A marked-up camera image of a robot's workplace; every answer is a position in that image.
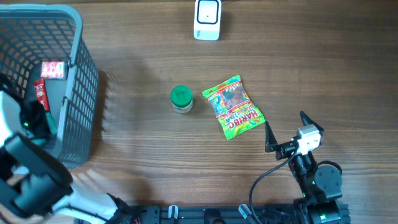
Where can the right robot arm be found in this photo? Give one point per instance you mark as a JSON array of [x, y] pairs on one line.
[[319, 182]]

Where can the green lid seasoning jar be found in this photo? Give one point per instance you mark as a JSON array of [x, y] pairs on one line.
[[182, 99]]

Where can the white barcode scanner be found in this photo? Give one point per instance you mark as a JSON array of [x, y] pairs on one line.
[[207, 20]]

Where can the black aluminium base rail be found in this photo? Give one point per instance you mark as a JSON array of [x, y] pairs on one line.
[[271, 213]]

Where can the teal tissue pack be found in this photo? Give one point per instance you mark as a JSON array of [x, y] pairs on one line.
[[50, 134]]

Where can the red Nescafe coffee stick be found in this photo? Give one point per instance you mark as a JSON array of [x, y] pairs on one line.
[[41, 94]]

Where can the grey plastic mesh basket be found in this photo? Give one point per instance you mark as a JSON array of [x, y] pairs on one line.
[[35, 33]]

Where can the red white snack packet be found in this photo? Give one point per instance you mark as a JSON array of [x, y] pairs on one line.
[[54, 70]]

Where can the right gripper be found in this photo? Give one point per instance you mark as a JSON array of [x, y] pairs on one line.
[[284, 149]]

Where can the green Haribo gummy bag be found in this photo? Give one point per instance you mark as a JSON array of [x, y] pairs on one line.
[[233, 107]]

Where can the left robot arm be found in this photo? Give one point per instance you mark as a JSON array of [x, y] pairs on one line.
[[32, 181]]

